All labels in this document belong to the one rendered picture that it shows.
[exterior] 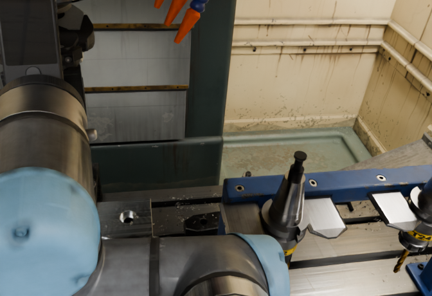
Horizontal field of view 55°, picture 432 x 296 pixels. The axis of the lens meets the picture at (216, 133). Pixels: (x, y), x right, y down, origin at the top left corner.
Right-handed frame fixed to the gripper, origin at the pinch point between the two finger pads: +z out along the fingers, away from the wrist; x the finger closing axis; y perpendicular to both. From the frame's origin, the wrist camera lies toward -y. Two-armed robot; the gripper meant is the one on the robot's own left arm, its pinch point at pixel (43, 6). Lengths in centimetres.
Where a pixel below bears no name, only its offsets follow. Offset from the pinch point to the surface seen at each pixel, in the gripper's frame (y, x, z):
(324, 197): 22.7, 34.2, -16.3
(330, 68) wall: 54, 92, 72
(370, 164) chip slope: 67, 87, 31
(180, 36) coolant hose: 0.7, 14.4, -8.4
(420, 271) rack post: 53, 66, -15
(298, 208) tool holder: 19.0, 27.3, -20.4
